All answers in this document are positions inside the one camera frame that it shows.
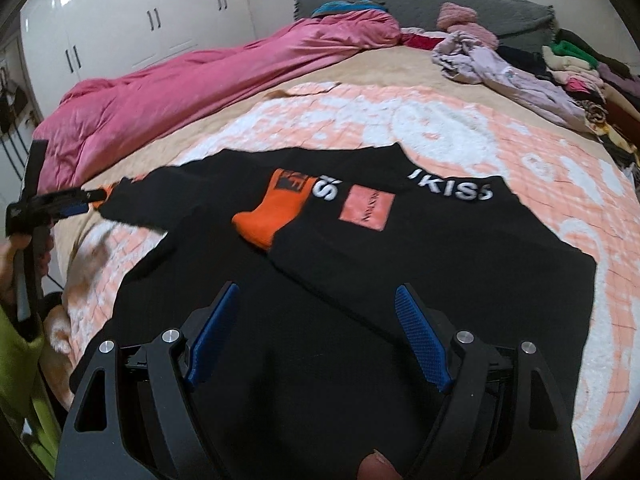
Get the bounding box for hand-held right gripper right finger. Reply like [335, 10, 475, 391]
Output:
[394, 284, 583, 480]

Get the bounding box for pile of folded clothes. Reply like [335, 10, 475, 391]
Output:
[500, 27, 640, 171]

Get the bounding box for beige bed sheet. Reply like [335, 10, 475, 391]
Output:
[50, 42, 607, 286]

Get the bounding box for lavender garment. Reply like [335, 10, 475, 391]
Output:
[431, 30, 599, 134]

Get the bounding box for orange white checked blanket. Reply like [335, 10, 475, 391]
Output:
[42, 82, 640, 480]

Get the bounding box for person's left hand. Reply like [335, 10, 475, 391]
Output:
[0, 234, 55, 313]

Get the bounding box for red cloth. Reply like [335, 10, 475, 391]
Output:
[400, 30, 447, 52]

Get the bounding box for grey quilted headboard cover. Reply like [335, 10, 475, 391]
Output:
[292, 0, 556, 52]

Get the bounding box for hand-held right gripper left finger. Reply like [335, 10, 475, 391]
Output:
[56, 282, 241, 480]

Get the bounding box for person's left forearm green sleeve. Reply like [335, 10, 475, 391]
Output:
[0, 305, 67, 477]

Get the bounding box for pink fluffy cloth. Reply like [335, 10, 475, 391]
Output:
[436, 2, 499, 49]

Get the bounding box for teal cloth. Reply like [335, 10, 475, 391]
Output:
[311, 0, 391, 19]

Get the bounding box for white glossy wardrobe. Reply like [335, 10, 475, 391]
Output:
[20, 0, 257, 122]

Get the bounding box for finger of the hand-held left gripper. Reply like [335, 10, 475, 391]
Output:
[44, 186, 109, 221]

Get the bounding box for black sweatshirt orange sleeve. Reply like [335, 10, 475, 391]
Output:
[70, 142, 598, 480]

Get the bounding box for person's right hand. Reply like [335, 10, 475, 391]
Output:
[359, 451, 401, 480]

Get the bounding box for pink duvet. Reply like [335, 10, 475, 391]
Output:
[32, 10, 403, 193]

